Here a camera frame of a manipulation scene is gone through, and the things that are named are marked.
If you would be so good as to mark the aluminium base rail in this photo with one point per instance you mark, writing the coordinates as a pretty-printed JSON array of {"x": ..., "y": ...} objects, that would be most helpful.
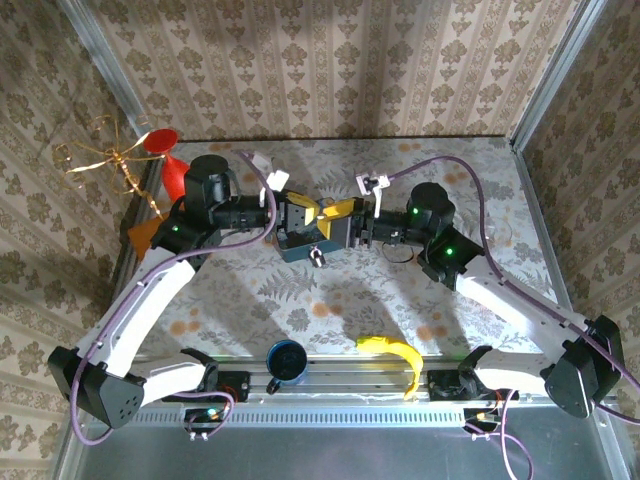
[{"x": 350, "y": 380}]

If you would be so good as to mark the orange wooden block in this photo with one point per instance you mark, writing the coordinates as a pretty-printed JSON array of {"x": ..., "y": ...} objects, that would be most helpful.
[{"x": 145, "y": 237}]

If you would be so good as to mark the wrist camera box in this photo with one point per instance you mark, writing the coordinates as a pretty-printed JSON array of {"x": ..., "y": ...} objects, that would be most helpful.
[
  {"x": 372, "y": 180},
  {"x": 277, "y": 177}
]

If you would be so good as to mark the dark blue mug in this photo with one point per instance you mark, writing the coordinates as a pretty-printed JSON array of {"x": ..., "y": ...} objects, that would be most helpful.
[{"x": 286, "y": 361}]

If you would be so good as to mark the aluminium frame post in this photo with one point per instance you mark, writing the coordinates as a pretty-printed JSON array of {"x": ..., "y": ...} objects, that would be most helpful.
[
  {"x": 107, "y": 65},
  {"x": 555, "y": 70}
]

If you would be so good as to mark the clear drinking glass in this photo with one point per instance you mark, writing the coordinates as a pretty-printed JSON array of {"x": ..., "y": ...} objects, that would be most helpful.
[{"x": 500, "y": 232}]

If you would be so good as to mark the blue starry night box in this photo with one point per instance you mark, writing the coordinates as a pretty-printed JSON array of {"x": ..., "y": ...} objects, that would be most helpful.
[{"x": 300, "y": 250}]

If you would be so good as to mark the floral printed table cover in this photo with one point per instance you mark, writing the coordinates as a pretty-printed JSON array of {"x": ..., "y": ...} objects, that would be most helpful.
[{"x": 300, "y": 310}]

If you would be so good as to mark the aluminium side rail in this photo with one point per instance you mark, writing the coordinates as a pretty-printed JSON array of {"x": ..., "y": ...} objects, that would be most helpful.
[
  {"x": 532, "y": 200},
  {"x": 120, "y": 280}
]

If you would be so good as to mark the red plastic goblet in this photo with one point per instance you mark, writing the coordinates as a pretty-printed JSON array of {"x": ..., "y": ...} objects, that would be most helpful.
[{"x": 172, "y": 172}]

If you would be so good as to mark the small control board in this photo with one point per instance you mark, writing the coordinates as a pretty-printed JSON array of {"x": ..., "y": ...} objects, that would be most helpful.
[
  {"x": 202, "y": 416},
  {"x": 480, "y": 417}
]

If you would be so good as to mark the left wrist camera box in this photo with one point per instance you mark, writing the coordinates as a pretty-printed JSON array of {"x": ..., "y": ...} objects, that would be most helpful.
[{"x": 277, "y": 177}]

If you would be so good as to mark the yellow banana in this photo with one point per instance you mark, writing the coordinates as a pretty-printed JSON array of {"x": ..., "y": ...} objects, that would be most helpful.
[{"x": 400, "y": 350}]

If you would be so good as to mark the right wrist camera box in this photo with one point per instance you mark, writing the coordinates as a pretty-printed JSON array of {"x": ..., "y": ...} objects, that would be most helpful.
[{"x": 372, "y": 180}]

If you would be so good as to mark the perforated grey metal cover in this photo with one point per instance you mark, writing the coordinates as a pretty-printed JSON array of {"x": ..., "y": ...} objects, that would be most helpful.
[{"x": 325, "y": 450}]

